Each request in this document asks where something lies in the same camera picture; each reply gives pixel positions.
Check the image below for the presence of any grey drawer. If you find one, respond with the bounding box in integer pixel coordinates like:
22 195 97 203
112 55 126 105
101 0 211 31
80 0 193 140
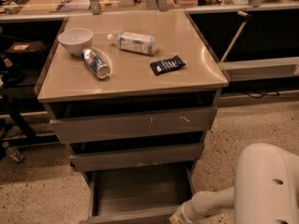
67 132 206 172
50 91 218 144
79 163 193 224

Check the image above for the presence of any black bag on shelf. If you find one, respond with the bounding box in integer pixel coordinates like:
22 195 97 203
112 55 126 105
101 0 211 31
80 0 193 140
6 41 47 59

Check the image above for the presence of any white bowl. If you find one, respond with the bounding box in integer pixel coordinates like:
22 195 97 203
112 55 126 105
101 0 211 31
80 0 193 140
58 28 93 56

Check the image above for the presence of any dark blue snack packet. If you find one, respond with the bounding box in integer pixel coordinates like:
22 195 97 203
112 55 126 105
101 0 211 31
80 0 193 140
149 55 186 76

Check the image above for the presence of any black cable on floor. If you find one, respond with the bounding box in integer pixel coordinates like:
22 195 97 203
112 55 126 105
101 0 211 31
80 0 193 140
243 90 280 99

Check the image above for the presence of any grey drawer cabinet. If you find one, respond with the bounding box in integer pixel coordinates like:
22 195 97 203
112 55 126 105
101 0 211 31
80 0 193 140
34 10 231 224

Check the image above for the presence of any plastic bottle on floor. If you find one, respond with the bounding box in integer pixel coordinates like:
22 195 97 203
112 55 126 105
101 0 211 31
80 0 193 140
2 142 24 163

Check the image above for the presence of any grey middle drawer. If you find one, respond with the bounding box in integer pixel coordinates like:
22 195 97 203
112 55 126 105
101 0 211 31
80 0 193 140
67 132 206 172

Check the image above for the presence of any clear plastic water bottle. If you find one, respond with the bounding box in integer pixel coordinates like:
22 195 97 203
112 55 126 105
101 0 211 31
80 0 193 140
107 32 157 55

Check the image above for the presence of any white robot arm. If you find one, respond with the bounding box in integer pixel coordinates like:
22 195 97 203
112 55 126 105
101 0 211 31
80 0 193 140
170 143 299 224

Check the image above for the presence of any blue silver drink can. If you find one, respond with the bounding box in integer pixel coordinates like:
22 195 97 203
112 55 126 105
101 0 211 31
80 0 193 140
80 49 110 79

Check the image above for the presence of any grey bottom drawer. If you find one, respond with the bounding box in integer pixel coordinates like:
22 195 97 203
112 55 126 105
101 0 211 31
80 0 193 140
79 163 193 224

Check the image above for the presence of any grey top drawer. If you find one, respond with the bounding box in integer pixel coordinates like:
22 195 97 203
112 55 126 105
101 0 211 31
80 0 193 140
50 91 218 144

